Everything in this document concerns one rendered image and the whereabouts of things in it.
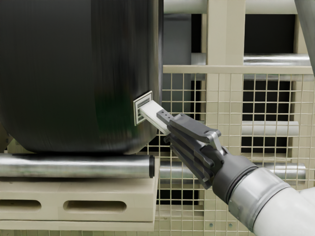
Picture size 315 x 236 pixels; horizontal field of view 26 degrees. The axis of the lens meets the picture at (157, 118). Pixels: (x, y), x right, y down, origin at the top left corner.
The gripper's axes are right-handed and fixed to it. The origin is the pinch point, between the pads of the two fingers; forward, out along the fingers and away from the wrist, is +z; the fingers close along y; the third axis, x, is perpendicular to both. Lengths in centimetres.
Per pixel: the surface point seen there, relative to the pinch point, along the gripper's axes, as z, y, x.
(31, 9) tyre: 18.3, -17.7, -10.6
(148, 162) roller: 3.0, 14.1, -0.3
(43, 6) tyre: 17.2, -18.1, -8.9
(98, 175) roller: 8.2, 16.3, -8.3
